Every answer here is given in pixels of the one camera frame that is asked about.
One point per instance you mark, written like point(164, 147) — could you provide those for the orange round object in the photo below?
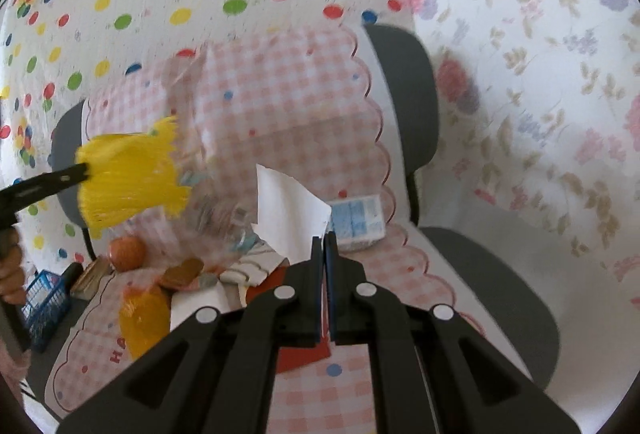
point(127, 254)

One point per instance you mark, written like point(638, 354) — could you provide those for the grey office chair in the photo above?
point(405, 114)

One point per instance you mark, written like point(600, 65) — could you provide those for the blue white tissue packet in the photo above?
point(357, 221)

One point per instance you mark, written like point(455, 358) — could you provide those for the white carton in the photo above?
point(197, 306)

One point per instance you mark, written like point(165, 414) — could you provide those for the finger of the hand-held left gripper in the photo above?
point(45, 186)

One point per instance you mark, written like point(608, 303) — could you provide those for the pink checked cloth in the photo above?
point(300, 114)

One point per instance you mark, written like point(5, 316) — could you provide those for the white paper scrap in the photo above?
point(285, 214)

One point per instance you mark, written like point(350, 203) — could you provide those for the person's left hand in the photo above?
point(10, 274)

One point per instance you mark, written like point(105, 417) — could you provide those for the clear plastic bag yellow top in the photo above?
point(130, 174)

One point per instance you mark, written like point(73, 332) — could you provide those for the person's left forearm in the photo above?
point(12, 384)

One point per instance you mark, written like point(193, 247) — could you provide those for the brown box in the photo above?
point(92, 276)

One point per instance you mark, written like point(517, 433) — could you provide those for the blue plastic basket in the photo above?
point(45, 309)

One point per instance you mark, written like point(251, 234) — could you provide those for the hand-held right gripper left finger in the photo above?
point(300, 304)

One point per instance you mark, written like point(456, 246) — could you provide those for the red box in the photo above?
point(300, 359)

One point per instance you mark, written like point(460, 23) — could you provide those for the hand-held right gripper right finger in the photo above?
point(350, 304)

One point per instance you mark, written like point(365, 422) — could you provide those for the yellow orange wrapper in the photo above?
point(145, 324)

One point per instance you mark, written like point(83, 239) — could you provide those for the brown shiny wrapper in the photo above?
point(182, 273)

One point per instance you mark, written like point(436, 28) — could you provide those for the striped white wrapper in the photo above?
point(252, 266)

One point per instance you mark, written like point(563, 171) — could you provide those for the floral cloth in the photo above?
point(525, 64)

